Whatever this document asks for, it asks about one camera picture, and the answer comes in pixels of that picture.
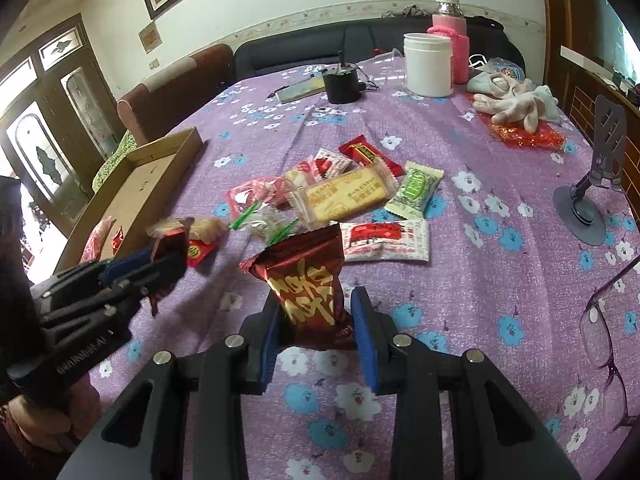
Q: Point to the purple floral tablecloth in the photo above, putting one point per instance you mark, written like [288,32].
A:
[475,270]

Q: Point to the small pale candy packet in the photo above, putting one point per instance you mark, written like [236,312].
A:
[300,175]

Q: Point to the large yellow biscuit packet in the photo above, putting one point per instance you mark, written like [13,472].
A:
[345,195]

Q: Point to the yellow cake packet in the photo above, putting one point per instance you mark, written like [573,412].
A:
[207,228]

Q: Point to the red chocolate bar packet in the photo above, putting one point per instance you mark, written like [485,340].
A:
[367,152]

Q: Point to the clear green-striped snack packet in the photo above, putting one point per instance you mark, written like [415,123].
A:
[267,222]

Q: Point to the clear plastic container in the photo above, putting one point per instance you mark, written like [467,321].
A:
[385,67]

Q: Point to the white cotton gloves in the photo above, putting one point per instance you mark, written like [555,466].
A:
[515,105]

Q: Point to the person's left hand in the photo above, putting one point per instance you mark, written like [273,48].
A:
[47,427]

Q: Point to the small wall plaque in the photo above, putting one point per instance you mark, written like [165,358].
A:
[150,36]

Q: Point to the dark red gold-print snack packet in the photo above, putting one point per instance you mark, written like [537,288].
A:
[305,280]
[170,247]

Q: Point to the flat white red-print packet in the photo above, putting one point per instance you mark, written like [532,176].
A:
[385,240]

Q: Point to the small red candy packet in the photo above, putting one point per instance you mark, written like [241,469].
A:
[117,240]
[201,252]

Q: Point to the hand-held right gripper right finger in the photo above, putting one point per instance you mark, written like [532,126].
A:
[362,345]

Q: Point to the grey phone stand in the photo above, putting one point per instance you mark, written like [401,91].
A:
[580,210]

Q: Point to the blue print plastic bag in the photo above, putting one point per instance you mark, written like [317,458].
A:
[502,67]

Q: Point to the pink sleeved bottle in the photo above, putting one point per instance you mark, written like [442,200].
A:
[460,45]

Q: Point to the small white red snack packet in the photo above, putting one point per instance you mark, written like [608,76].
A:
[332,162]

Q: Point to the pink cartoon snack packet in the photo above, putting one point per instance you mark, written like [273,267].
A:
[250,195]

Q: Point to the white plastic jar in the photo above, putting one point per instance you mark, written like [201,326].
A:
[429,67]

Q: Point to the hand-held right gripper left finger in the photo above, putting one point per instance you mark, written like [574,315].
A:
[270,345]

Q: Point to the green cloth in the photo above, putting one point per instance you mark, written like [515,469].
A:
[112,160]

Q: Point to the red foil packet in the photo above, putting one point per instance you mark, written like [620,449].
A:
[530,139]

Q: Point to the black round device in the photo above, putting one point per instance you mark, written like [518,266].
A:
[342,85]

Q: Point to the pale pink snack packet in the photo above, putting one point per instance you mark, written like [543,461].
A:
[97,240]

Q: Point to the black leather sofa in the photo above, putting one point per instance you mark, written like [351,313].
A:
[280,47]

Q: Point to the cardboard box tray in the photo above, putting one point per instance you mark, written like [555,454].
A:
[145,180]

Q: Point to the notebook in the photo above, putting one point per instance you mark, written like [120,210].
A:
[302,91]

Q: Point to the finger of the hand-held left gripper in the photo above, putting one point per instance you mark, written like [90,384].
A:
[160,280]
[127,266]

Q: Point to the wooden glass door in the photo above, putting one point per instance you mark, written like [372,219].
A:
[80,125]

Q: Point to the brown armchair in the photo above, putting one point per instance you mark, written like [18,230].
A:
[165,95]

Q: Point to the black bag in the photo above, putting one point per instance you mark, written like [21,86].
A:
[487,22]

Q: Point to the eyeglasses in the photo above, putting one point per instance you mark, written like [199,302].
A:
[596,316]

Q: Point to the green white snack packet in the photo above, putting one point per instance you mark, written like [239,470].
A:
[415,189]

